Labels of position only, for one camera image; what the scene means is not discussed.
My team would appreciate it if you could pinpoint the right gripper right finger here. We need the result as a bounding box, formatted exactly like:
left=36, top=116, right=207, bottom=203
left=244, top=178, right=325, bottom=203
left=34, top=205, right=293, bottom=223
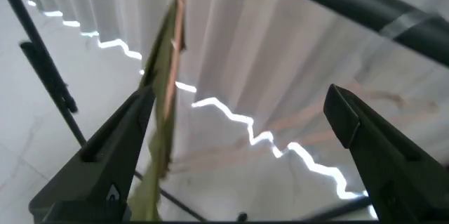
left=323, top=83, right=449, bottom=222

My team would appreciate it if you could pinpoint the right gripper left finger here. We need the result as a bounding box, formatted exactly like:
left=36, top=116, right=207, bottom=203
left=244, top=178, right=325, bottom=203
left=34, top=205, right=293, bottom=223
left=28, top=86, right=157, bottom=222

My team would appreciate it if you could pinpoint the green long-sleeved shirt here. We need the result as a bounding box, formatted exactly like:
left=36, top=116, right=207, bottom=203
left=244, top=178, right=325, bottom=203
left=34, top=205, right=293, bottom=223
left=128, top=0, right=187, bottom=222

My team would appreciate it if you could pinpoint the pink clothes hanger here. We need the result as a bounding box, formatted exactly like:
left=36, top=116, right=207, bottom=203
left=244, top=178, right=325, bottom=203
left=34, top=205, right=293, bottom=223
left=168, top=79, right=441, bottom=174
left=163, top=0, right=187, bottom=119

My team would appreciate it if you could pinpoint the black clothes rack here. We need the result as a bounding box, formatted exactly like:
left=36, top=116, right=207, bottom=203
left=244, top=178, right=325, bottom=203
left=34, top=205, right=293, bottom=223
left=0, top=0, right=449, bottom=222

